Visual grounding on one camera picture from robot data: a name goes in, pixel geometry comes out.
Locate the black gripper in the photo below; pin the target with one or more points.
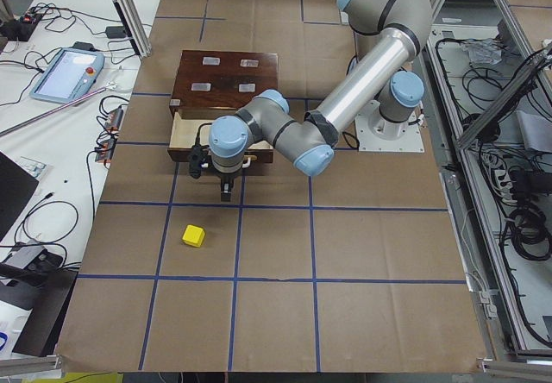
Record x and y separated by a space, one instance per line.
227 178

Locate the white drawer handle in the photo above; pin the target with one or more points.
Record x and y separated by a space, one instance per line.
244 163

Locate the yellow block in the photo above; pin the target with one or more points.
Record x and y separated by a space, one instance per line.
193 236

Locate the light wood drawer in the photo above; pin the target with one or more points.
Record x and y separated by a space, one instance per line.
184 133

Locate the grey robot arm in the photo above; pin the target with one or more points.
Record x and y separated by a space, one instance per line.
403 28

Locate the dark wooden drawer cabinet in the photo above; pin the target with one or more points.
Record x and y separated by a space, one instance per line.
209 84

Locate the metal rod on table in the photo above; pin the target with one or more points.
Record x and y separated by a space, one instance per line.
51 112

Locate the blue teach pendant tablet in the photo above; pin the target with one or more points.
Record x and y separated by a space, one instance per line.
69 76

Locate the black power adapter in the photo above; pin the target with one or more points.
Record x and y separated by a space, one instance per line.
115 32

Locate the black laptop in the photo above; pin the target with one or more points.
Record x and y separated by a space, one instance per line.
17 188

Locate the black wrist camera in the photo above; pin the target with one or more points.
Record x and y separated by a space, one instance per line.
195 161

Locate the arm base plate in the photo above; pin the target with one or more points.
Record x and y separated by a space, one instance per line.
344 20
375 134

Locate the aluminium frame post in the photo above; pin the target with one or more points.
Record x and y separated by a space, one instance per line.
130 19

